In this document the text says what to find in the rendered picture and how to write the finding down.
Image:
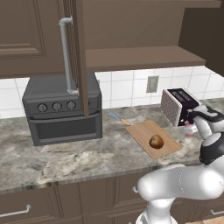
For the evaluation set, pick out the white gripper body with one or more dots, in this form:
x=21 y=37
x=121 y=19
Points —
x=200 y=110

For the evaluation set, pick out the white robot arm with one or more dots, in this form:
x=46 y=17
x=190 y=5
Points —
x=180 y=182

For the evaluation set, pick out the red jam jar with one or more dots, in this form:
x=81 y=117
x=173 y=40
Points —
x=190 y=130

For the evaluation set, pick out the brown round bread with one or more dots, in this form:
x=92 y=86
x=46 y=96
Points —
x=156 y=141

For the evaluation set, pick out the wooden cutting board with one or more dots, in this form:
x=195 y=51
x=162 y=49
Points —
x=143 y=134

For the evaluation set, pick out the brown open cabinet door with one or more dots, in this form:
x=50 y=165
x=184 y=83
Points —
x=81 y=58

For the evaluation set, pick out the brown closed cabinet door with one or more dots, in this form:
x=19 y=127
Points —
x=26 y=35

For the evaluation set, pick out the white and black toaster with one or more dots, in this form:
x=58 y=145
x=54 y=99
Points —
x=172 y=106

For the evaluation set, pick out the blue and orange knife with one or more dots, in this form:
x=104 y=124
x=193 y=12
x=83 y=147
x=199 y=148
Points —
x=118 y=117

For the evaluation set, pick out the grey toaster oven knob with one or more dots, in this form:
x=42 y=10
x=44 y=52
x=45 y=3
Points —
x=71 y=105
x=57 y=106
x=42 y=108

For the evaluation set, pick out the dark grey toaster oven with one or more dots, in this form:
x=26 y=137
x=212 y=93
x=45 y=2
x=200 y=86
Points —
x=58 y=122

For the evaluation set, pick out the brown drawer front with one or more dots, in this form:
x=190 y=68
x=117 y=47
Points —
x=26 y=204

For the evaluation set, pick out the grey wall outlet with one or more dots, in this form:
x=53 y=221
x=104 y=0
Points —
x=152 y=84

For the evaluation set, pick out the brown open wall cabinet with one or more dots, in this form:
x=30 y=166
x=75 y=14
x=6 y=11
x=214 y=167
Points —
x=140 y=35

